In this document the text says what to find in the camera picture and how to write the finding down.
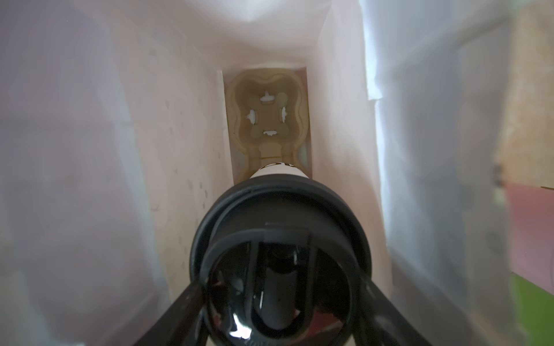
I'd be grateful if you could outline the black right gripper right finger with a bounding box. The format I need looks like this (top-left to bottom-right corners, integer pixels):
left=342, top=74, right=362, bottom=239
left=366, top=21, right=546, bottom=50
left=353, top=273, right=431, bottom=346

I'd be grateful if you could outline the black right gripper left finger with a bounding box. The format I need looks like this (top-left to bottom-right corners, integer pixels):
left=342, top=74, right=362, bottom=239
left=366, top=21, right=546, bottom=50
left=134, top=281, right=208, bottom=346

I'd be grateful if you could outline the black cup lid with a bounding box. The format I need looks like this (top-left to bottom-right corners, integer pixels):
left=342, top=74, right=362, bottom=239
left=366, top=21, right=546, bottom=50
left=190, top=174, right=372, bottom=345

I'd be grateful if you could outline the white paper cup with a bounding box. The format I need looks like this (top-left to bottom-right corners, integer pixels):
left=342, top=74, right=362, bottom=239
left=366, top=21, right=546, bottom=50
left=250, top=162, right=308, bottom=179

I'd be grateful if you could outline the cartoon animal gift bag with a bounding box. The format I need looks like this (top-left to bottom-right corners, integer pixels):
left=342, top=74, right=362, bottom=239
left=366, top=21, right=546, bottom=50
left=1, top=1, right=525, bottom=345

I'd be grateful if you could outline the green napkin stack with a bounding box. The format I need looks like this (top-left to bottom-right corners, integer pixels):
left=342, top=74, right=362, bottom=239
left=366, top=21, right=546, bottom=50
left=512, top=274, right=554, bottom=346

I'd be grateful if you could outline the pink napkin stack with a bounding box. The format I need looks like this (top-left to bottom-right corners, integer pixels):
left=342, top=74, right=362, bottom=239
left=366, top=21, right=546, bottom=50
left=504, top=183, right=553, bottom=294

